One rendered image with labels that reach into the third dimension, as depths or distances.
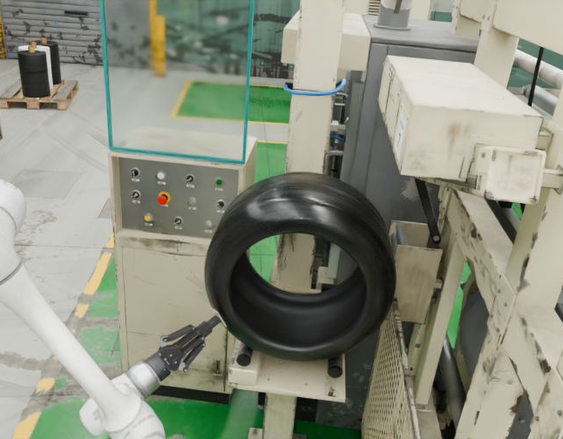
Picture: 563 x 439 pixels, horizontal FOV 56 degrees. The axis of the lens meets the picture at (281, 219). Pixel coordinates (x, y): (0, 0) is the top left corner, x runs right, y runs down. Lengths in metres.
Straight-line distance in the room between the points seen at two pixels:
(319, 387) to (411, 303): 0.43
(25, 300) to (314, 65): 1.01
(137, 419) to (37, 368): 1.81
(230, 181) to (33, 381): 1.52
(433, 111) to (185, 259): 1.51
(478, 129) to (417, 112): 0.12
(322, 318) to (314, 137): 0.61
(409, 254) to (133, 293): 1.28
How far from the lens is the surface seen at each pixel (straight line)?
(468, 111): 1.08
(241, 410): 2.80
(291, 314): 1.85
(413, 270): 1.84
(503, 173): 1.03
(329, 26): 1.64
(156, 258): 2.37
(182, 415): 2.78
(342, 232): 1.41
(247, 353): 1.68
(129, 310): 2.57
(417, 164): 1.09
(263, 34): 10.33
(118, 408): 1.37
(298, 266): 1.90
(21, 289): 1.33
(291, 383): 1.77
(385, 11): 2.22
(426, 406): 2.22
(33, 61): 7.70
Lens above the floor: 2.00
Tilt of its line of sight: 26 degrees down
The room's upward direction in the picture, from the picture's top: 5 degrees clockwise
